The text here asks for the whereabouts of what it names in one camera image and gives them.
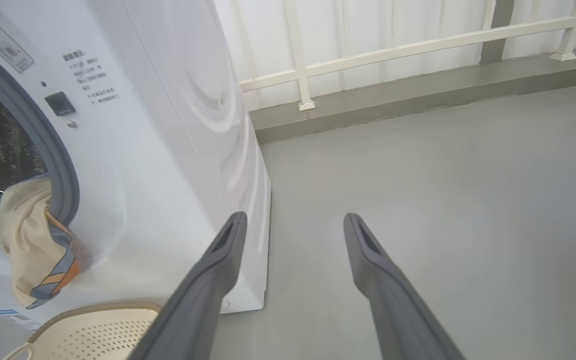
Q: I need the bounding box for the white front-load washing machine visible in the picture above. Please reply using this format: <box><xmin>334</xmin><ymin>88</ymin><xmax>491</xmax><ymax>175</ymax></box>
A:
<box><xmin>0</xmin><ymin>0</ymin><xmax>272</xmax><ymax>334</ymax></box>

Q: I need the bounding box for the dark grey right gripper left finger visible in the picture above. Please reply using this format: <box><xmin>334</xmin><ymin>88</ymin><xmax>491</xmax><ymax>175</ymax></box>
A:
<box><xmin>128</xmin><ymin>211</ymin><xmax>248</xmax><ymax>360</ymax></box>

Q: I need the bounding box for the cream perforated laundry basket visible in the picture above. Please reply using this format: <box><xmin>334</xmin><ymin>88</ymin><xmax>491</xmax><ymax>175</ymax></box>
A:
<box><xmin>3</xmin><ymin>301</ymin><xmax>163</xmax><ymax>360</ymax></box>

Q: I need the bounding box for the white metal railing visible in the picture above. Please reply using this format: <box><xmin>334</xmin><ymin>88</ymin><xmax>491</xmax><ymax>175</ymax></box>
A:
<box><xmin>228</xmin><ymin>0</ymin><xmax>576</xmax><ymax>112</ymax></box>

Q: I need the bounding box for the black door latch socket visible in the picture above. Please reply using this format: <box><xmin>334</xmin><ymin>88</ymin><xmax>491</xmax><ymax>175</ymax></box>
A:
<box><xmin>44</xmin><ymin>91</ymin><xmax>77</xmax><ymax>118</ymax></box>

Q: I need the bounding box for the blue energy label sticker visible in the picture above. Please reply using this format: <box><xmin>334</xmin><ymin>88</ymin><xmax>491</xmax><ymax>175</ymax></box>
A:
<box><xmin>0</xmin><ymin>309</ymin><xmax>43</xmax><ymax>332</ymax></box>

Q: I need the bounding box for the cream garment with printed pattern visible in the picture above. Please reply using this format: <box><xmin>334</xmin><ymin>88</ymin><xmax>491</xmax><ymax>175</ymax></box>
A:
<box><xmin>0</xmin><ymin>177</ymin><xmax>82</xmax><ymax>310</ymax></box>

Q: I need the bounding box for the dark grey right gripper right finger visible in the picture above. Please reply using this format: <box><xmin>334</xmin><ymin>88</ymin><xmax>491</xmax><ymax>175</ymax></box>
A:
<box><xmin>343</xmin><ymin>213</ymin><xmax>467</xmax><ymax>360</ymax></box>

